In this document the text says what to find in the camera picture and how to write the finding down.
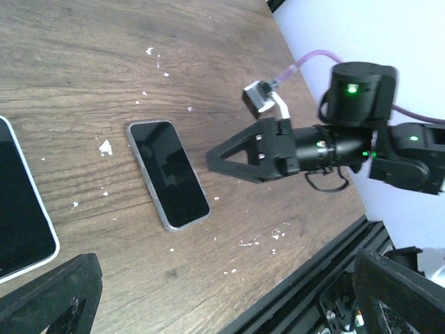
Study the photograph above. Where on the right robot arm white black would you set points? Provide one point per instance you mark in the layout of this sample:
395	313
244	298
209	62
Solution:
353	129

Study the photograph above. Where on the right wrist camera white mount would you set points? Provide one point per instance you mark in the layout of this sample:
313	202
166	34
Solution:
261	99

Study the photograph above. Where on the black frame post right rear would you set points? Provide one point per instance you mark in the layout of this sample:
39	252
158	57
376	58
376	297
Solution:
274	4

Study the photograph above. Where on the clear magsafe phone case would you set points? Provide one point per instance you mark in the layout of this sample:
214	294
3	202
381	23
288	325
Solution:
149	188

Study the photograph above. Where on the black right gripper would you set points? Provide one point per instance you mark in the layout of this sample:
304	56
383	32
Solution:
251	154

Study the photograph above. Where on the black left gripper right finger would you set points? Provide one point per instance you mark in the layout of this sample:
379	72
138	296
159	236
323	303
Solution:
395	299

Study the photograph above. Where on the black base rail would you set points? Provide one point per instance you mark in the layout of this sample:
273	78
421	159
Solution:
318	297

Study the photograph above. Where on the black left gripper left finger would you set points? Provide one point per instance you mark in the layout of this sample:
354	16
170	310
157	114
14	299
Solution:
63	300

